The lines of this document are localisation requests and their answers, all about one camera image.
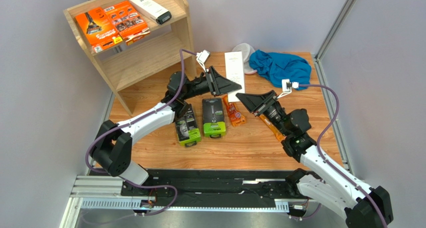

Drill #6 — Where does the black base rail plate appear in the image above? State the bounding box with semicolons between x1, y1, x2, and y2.
120;169;308;215

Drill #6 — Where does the green black razor pack right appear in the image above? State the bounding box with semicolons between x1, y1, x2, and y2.
201;98;226;139

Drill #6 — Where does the blue cloth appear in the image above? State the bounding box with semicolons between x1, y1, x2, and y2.
249;50;312;88

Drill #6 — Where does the wooden two-tier shelf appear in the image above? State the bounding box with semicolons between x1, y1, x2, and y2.
63;0;194;115

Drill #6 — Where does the orange razor cartridge box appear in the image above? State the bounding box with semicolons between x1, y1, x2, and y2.
103;0;151;45

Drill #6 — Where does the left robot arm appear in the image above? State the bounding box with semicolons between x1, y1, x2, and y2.
86;66;242;186

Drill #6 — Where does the orange razor bag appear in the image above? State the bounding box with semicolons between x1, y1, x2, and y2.
222;95;247;127
259;114;286;141

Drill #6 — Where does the green black razor pack left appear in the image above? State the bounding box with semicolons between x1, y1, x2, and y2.
174;104;202;147

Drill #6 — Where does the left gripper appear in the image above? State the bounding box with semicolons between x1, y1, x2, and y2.
181;66;242;101

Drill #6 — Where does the white razor box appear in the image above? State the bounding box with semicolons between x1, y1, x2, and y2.
129;0;172;25
224;51;245;96

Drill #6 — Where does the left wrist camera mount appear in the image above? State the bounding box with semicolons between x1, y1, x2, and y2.
196;50;210;71

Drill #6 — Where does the orange razor box left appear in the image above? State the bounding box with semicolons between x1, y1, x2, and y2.
75;7;123;53

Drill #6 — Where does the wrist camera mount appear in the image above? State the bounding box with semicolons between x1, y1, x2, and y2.
277;79;299;98
196;50;210;71

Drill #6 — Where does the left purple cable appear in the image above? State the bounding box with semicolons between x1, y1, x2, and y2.
84;49;201;219

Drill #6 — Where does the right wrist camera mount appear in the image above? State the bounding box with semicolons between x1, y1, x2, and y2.
277;79;299;98

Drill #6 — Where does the white mesh bag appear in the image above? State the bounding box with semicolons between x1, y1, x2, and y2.
232;43;257;75

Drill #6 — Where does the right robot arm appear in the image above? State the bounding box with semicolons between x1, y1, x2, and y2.
236;90;394;228

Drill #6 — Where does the green black razor pack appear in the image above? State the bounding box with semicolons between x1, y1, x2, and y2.
201;98;226;139
174;104;202;147

